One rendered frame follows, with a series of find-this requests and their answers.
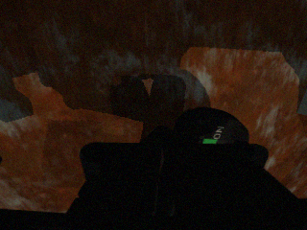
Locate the dark grey controller unit with green rocker switches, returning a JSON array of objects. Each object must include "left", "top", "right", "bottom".
[{"left": 155, "top": 107, "right": 249, "bottom": 217}]

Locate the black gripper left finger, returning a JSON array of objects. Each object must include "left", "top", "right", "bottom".
[{"left": 79, "top": 126, "right": 163, "bottom": 216}]

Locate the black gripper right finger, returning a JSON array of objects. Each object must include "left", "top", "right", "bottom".
[{"left": 162, "top": 126, "right": 269, "bottom": 217}]

